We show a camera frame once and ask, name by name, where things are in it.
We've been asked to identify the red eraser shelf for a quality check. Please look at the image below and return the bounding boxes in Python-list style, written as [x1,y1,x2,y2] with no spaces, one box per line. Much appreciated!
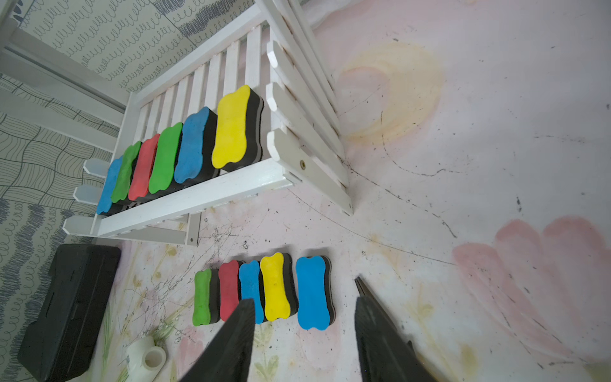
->
[219,260,241,322]
[128,134,160,202]

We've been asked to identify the green eraser top shelf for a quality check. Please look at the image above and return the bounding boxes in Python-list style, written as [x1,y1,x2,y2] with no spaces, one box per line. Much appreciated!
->
[192,268,221,326]

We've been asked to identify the blue eraser shelf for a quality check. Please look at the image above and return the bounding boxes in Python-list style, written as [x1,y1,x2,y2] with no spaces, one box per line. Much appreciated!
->
[239,260,266,325]
[295,256,335,331]
[174,107,220,188]
[96,157,124,216]

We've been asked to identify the red eraser lower shelf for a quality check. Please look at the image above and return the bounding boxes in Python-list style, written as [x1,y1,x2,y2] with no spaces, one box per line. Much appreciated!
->
[128,134,160,202]

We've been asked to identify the blue eraser top shelf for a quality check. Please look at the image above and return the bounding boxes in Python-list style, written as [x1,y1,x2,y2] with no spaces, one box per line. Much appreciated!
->
[239,260,266,325]
[295,256,335,331]

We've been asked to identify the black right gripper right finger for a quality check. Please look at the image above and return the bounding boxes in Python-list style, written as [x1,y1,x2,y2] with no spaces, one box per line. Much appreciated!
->
[355,296,435,381]

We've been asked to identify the yellow eraser shelf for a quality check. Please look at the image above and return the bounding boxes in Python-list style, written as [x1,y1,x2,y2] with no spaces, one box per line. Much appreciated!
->
[260,252,298,322]
[212,85,265,172]

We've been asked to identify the white wooden slatted shelf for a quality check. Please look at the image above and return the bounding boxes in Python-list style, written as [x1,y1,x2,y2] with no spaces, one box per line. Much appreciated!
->
[63,1,353,246]

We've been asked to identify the yellow eraser lower shelf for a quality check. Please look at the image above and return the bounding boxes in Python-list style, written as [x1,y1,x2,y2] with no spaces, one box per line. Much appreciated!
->
[212,85,265,172]

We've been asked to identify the yellow handled pliers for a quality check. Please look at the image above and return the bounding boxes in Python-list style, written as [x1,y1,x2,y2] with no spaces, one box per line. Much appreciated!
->
[355,275,401,335]

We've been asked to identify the blue eraser lower shelf far-left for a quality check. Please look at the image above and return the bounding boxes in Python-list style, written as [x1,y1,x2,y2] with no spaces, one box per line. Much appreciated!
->
[96,157,124,216]

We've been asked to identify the green eraser shelf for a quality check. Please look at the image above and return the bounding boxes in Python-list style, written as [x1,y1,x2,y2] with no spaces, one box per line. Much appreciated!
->
[111,141,142,205]
[149,122,183,198]
[192,268,221,326]

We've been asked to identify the yellow eraser top shelf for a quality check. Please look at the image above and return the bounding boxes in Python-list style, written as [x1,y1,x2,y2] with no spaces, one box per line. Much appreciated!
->
[260,252,298,322]

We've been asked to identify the white plastic pipe fitting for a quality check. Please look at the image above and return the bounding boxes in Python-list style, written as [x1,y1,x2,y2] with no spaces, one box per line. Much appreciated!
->
[127,336,166,382]

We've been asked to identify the black plastic case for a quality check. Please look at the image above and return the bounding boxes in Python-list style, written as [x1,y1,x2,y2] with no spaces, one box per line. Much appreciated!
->
[18,244,121,381]

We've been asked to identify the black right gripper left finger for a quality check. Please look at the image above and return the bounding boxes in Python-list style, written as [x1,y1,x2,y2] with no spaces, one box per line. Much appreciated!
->
[181,299,256,381]

